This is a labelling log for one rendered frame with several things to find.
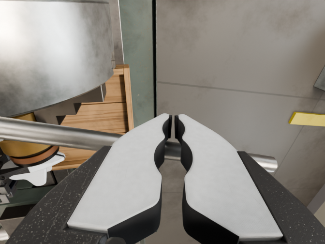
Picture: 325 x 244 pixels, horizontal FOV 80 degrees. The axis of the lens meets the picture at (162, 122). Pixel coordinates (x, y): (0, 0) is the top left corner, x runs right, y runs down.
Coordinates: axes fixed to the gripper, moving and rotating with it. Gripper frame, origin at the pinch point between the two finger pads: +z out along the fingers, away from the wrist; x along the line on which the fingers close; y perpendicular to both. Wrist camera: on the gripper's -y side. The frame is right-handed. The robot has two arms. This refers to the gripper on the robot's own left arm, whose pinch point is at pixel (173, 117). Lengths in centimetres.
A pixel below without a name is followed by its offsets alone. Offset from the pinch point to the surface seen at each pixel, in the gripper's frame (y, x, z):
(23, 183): 47, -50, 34
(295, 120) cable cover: 86, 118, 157
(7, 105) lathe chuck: 1.3, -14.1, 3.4
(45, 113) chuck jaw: 8.0, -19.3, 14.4
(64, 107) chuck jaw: 7.1, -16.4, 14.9
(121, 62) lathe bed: 6.4, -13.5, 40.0
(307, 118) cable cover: 85, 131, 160
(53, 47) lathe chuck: -2.9, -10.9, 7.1
